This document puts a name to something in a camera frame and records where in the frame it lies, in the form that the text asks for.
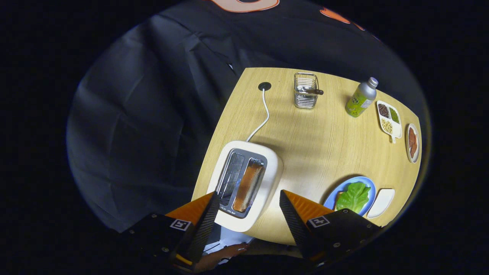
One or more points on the white divided bean tray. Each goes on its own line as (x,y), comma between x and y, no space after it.
(397,131)

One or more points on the white oval meat plate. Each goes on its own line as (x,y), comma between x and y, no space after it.
(417,153)

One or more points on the white square plate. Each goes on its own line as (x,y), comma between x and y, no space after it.
(382,202)

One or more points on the green labelled metal bottle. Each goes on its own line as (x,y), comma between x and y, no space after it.
(359,101)

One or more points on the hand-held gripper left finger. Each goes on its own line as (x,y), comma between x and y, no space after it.
(204,229)

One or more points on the brown meat piece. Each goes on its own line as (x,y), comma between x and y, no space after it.
(411,136)
(413,151)

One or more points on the blue round plate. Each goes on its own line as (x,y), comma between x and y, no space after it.
(368,186)

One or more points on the toasted bread slice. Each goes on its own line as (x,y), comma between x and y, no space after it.
(248,187)

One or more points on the cream white toaster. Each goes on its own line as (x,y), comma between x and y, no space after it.
(269,183)

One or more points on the green lettuce leaf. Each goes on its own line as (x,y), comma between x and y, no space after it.
(353,196)

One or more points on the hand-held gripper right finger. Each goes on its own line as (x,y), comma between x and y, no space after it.
(296,225)

